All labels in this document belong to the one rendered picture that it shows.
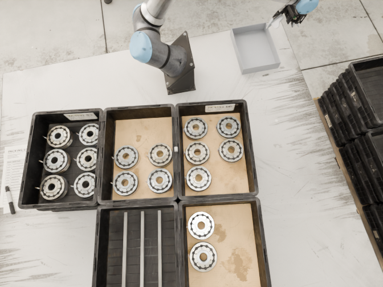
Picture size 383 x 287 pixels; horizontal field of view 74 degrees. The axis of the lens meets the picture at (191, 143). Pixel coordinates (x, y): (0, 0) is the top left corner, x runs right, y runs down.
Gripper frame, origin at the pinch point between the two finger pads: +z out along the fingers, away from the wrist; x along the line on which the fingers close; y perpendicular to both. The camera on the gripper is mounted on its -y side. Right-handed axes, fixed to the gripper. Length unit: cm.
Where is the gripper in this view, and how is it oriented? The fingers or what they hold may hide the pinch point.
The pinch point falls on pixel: (278, 27)
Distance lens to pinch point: 144.9
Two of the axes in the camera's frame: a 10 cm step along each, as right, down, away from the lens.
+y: 2.6, 9.1, -3.1
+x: 9.5, -1.7, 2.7
